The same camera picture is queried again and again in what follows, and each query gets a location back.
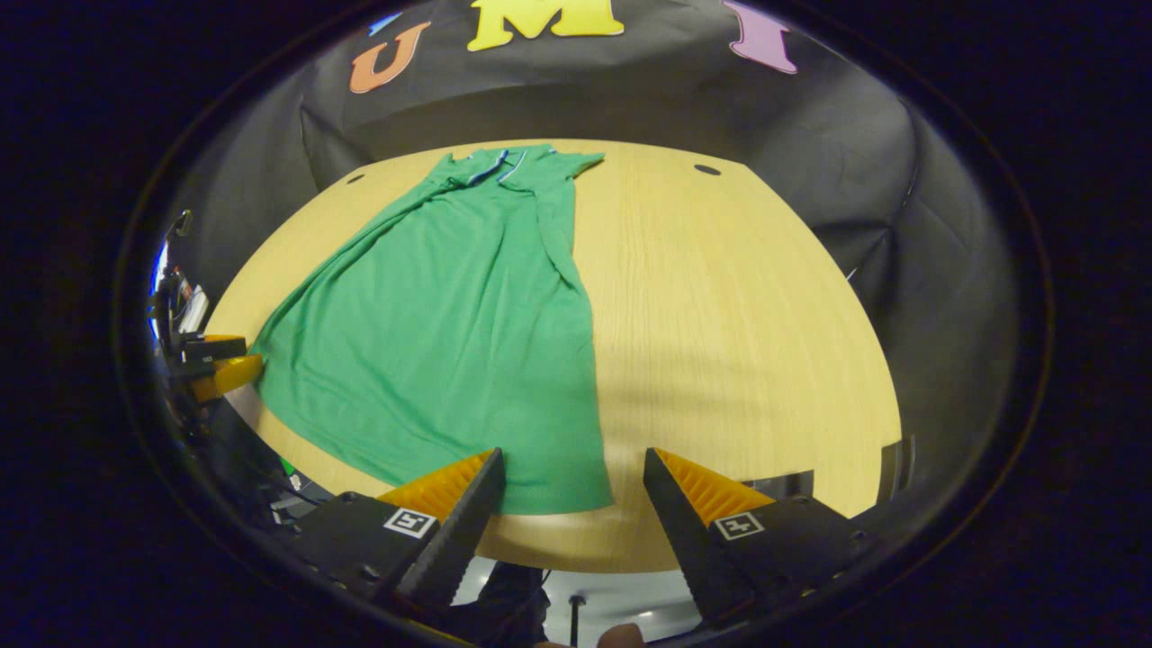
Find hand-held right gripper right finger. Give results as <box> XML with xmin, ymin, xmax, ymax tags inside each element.
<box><xmin>643</xmin><ymin>447</ymin><xmax>870</xmax><ymax>629</ymax></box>

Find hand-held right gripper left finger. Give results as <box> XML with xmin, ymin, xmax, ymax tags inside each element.
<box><xmin>292</xmin><ymin>447</ymin><xmax>507</xmax><ymax>624</ymax></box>

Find green T-shirt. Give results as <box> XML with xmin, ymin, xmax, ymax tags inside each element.
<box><xmin>247</xmin><ymin>144</ymin><xmax>616</xmax><ymax>516</ymax></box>

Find dark cloth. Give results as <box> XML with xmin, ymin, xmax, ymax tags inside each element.
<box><xmin>450</xmin><ymin>562</ymin><xmax>552</xmax><ymax>645</ymax></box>

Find black backdrop cloth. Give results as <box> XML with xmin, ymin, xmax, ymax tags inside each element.
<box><xmin>166</xmin><ymin>0</ymin><xmax>1018</xmax><ymax>541</ymax></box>

